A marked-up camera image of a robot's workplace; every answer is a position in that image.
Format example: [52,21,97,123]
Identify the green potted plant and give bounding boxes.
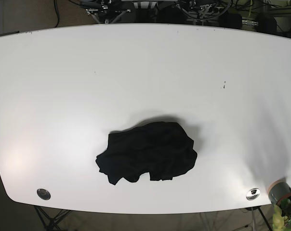
[272,198,291,231]

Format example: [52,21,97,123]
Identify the silver table grommet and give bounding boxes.
[37,188,51,200]
[246,188,260,201]

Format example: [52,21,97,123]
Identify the black folding table legs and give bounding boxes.
[34,205,72,231]

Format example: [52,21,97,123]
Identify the left silver table grommet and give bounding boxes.
[37,188,51,200]

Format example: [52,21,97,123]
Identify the grey plant pot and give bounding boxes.
[267,180,291,206]

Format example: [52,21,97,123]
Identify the right silver table grommet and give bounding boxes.
[246,188,260,201]

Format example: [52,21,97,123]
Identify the black T-shirt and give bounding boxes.
[95,121,198,185]

